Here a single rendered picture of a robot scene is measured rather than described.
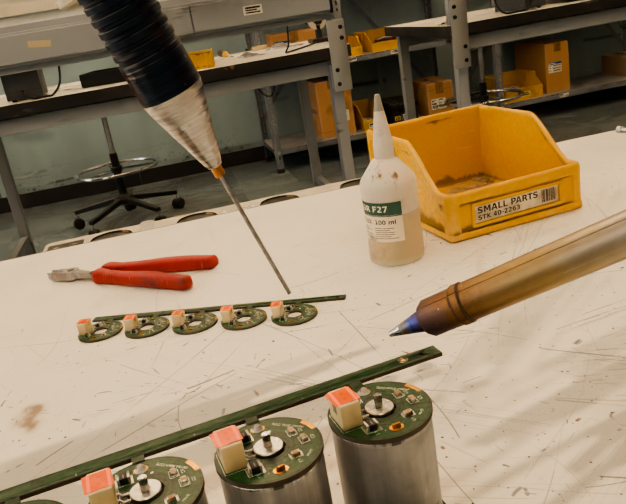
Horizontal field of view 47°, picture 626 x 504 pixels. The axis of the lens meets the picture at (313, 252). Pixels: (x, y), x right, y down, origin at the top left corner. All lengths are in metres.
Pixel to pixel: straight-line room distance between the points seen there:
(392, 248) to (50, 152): 4.25
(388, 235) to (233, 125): 4.19
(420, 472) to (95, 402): 0.20
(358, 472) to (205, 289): 0.29
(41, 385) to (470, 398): 0.21
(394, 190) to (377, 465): 0.26
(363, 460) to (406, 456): 0.01
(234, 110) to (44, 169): 1.21
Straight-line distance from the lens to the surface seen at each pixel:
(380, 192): 0.41
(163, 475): 0.17
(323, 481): 0.17
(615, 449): 0.27
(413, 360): 0.19
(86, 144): 4.59
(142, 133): 4.57
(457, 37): 2.65
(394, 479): 0.17
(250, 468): 0.16
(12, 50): 2.44
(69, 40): 2.41
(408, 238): 0.42
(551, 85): 4.79
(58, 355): 0.41
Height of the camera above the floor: 0.90
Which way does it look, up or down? 19 degrees down
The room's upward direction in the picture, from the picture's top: 10 degrees counter-clockwise
